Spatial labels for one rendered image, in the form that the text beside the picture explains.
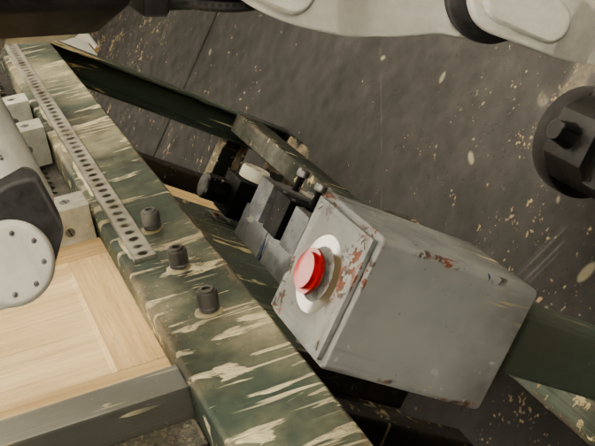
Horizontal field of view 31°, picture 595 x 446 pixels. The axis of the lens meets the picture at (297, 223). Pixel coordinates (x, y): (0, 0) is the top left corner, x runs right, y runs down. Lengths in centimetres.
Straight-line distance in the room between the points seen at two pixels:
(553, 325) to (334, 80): 211
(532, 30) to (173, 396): 65
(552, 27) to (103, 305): 67
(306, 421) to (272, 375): 9
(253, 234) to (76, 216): 26
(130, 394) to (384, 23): 55
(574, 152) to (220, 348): 84
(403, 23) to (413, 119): 128
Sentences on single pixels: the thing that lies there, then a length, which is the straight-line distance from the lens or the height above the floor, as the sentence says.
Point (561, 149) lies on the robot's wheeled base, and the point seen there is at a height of 21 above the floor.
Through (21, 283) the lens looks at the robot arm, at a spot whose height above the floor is 112.
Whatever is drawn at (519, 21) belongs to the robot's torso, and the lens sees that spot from 138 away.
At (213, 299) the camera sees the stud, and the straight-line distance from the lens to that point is 121.
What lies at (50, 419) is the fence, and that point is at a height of 102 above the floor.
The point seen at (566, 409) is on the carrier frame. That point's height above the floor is 18.
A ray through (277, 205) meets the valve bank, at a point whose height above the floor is 76.
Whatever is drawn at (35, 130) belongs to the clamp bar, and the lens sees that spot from 193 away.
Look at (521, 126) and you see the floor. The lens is 228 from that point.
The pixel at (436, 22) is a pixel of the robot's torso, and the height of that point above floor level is 67.
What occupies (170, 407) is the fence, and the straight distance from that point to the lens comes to 113.
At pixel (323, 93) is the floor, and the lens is 306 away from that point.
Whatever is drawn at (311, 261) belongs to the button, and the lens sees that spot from 88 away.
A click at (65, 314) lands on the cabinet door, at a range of 137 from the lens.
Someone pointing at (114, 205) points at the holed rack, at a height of 88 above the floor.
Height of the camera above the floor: 137
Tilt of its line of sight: 28 degrees down
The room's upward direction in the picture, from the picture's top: 71 degrees counter-clockwise
